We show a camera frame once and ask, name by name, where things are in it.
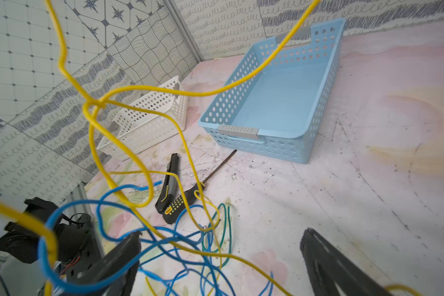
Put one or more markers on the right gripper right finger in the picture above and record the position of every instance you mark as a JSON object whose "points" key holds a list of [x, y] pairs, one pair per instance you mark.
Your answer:
{"points": [[330, 271]]}

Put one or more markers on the blue perforated basket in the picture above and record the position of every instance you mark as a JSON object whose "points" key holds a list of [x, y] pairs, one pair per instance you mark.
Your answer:
{"points": [[275, 99]]}

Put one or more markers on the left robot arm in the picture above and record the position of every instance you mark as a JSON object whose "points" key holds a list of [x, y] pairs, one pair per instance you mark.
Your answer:
{"points": [[77, 245]]}

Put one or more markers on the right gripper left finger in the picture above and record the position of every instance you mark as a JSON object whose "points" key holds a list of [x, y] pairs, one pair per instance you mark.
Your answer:
{"points": [[115, 260]]}

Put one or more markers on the black yellow screwdriver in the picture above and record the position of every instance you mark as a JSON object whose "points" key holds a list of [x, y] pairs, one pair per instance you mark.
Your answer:
{"points": [[175, 206]]}

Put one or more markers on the white perforated basket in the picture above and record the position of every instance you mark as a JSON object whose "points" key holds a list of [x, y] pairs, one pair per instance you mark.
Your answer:
{"points": [[141, 130]]}

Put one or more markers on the black utility knife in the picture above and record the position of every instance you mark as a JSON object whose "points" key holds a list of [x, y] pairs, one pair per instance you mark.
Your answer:
{"points": [[169, 185]]}

